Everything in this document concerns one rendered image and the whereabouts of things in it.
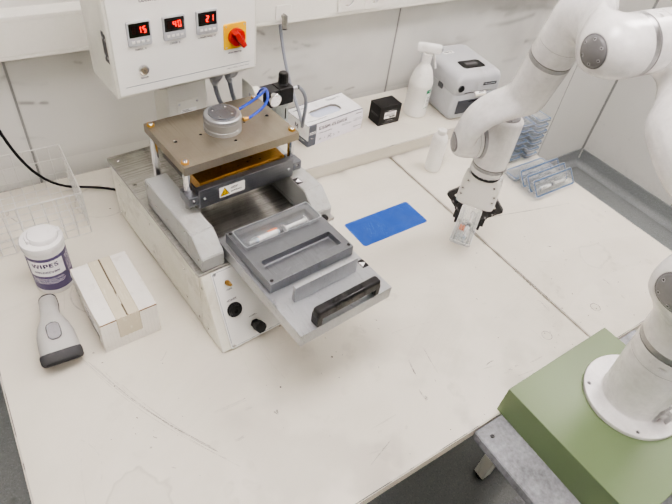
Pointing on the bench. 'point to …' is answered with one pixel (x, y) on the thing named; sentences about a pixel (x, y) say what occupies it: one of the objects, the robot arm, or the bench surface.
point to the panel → (226, 280)
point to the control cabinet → (171, 48)
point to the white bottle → (436, 150)
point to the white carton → (327, 119)
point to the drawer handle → (345, 299)
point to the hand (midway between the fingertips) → (468, 218)
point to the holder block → (293, 254)
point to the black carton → (384, 110)
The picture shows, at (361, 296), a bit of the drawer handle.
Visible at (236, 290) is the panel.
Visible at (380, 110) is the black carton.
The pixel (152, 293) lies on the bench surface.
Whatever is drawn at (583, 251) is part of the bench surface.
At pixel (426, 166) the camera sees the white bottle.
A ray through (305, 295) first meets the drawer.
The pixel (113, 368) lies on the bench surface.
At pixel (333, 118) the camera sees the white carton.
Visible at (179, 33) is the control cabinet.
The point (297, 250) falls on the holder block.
